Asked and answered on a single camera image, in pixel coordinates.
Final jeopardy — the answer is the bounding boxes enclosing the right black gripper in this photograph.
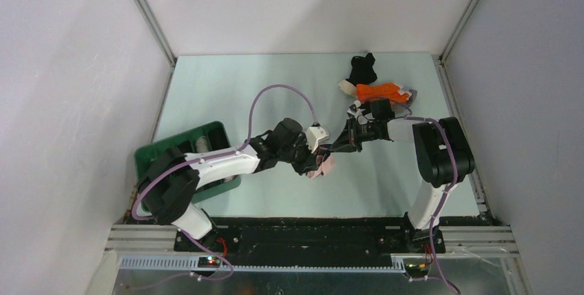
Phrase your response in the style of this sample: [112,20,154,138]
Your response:
[328,116,379,153]

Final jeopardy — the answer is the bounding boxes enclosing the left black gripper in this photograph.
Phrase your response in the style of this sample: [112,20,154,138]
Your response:
[278,134,320,176]

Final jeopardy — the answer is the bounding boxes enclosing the light pink underwear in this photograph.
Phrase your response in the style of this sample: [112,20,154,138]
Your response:
[305,150,336,179]

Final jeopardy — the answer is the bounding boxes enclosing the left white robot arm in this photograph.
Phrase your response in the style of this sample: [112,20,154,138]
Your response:
[136,118,330,252]

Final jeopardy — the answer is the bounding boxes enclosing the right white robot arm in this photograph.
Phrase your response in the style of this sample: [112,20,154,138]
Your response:
[331,96,476,252]

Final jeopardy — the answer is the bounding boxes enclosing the orange underwear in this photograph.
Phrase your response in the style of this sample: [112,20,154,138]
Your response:
[356,83,413,103]

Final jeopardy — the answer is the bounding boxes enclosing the cream underwear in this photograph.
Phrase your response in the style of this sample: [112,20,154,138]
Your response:
[338,79,357,97]

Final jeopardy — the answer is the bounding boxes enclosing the grey mesh underwear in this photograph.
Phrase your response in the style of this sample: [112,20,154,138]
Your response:
[392,90,417,114]

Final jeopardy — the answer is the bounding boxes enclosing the rolled white underwear in tray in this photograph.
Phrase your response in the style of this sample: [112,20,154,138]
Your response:
[194,136,211,154]

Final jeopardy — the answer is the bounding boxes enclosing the green divided storage tray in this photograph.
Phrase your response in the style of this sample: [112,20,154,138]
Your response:
[134,121,241,203]

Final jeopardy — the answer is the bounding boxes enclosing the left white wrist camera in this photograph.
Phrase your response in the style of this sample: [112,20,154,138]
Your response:
[304,124,330,153]

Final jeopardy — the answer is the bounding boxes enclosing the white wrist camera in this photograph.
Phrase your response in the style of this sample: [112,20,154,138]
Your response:
[304,124,330,153]
[346,104,362,119]

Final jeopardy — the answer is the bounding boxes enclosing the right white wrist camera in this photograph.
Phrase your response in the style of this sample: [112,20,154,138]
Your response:
[346,104,362,119]

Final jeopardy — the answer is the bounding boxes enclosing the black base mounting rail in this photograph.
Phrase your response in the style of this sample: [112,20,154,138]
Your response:
[202,217,446,268]

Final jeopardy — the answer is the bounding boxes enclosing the right aluminium frame post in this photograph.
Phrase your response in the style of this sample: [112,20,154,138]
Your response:
[439,0,481,65]

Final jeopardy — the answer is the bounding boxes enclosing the aluminium frame post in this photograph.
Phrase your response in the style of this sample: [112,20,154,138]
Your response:
[114,0,178,68]
[439,0,481,65]

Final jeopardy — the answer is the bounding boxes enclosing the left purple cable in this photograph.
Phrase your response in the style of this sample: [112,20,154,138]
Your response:
[131,84,318,282]

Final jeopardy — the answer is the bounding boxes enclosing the left aluminium frame post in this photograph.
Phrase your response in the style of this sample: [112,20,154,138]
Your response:
[114,0,178,68]

